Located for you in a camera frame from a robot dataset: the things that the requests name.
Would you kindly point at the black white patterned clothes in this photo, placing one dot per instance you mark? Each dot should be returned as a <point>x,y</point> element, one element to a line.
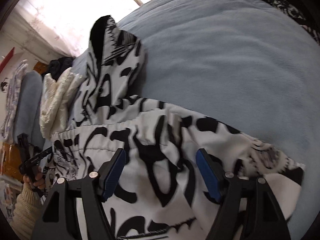
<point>295,14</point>

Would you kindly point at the blue bed blanket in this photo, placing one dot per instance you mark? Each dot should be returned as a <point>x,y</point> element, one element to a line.
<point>242,62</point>

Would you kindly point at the sheer floral curtain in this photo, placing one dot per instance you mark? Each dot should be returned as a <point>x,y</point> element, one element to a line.
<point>65,24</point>

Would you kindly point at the cartoon face wall sticker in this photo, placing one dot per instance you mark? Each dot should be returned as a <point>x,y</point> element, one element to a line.
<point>4,85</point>

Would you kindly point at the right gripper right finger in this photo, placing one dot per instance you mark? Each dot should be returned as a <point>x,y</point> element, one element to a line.
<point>248,206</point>

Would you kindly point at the blue grey pillow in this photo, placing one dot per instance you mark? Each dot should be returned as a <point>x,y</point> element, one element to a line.
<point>28,110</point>

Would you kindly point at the cream folded puffer jacket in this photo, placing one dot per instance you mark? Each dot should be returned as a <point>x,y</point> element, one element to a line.
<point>56,96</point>

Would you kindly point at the floral folded quilt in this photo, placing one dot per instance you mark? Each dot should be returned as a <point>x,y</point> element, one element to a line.
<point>13,95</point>

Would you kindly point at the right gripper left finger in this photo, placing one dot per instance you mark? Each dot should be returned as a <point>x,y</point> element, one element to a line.
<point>59,218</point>

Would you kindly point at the cream knitted sleeve forearm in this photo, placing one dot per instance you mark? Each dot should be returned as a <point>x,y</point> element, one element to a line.
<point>27,211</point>

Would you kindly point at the black knitted garment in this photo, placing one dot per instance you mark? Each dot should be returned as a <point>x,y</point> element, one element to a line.
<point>57,67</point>

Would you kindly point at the black white graffiti jacket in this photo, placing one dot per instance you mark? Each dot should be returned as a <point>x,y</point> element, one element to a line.
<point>160,193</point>

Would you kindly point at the left hand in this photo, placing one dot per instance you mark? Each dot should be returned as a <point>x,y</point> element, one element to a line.
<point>37,182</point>

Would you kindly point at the red wall shelf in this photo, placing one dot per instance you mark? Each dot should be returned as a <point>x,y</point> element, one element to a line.
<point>6,59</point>

